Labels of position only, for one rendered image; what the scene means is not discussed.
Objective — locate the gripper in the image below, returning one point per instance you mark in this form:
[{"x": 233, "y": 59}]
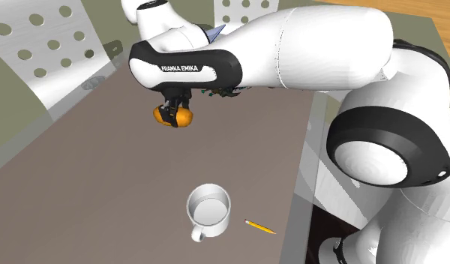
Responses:
[{"x": 175, "y": 94}]

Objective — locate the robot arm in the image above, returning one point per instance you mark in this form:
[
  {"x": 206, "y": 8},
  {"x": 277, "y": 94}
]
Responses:
[{"x": 320, "y": 47}]

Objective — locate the orange round fruit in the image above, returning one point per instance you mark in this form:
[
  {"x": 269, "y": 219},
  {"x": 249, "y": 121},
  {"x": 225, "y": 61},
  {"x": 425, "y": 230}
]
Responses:
[{"x": 184, "y": 117}]

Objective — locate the small green plant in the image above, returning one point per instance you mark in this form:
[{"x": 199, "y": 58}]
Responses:
[{"x": 225, "y": 93}]

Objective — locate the blue pointed object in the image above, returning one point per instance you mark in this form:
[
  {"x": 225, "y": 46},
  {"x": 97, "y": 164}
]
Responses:
[{"x": 213, "y": 34}]

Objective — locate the brown table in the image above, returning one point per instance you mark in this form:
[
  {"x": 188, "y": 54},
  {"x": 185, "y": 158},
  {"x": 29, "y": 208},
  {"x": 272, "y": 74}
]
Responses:
[{"x": 100, "y": 175}]

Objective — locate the white mug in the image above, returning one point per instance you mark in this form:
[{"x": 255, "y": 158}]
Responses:
[{"x": 208, "y": 211}]

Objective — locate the white chair with round holes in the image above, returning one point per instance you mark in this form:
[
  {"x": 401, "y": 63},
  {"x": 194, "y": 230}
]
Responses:
[
  {"x": 243, "y": 11},
  {"x": 46, "y": 44}
]

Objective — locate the yellow pencil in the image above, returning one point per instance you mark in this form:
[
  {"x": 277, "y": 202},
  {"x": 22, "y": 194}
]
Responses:
[{"x": 260, "y": 227}]

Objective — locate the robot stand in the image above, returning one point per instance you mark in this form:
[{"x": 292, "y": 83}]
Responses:
[{"x": 327, "y": 226}]

